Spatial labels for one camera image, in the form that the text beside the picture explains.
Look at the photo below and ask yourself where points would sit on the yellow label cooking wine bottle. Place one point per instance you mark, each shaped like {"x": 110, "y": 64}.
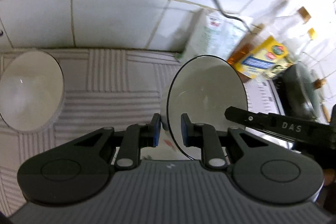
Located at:
{"x": 261, "y": 49}

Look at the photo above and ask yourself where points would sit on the dark cooking pot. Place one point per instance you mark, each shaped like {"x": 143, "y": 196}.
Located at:
{"x": 302, "y": 95}

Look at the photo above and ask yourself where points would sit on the white vinegar bottle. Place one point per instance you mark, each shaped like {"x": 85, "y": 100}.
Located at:
{"x": 295, "y": 44}

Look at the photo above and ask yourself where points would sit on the white salt bag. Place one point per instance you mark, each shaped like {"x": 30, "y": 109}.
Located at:
{"x": 213, "y": 34}

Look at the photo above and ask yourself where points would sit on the striped table mat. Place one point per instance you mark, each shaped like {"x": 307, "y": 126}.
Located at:
{"x": 114, "y": 88}

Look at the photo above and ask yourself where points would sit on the white ribbed bowl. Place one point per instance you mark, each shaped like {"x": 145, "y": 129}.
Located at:
{"x": 203, "y": 88}

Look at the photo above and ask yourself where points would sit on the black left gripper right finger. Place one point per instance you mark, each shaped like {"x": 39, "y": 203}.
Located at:
{"x": 205, "y": 137}

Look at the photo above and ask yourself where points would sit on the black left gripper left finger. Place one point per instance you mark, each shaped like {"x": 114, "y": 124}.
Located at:
{"x": 133, "y": 139}

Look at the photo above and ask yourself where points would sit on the white bowl dark rim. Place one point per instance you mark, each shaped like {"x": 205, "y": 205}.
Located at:
{"x": 32, "y": 92}

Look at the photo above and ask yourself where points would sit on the black induction cooktop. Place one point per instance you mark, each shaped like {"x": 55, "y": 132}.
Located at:
{"x": 278, "y": 98}

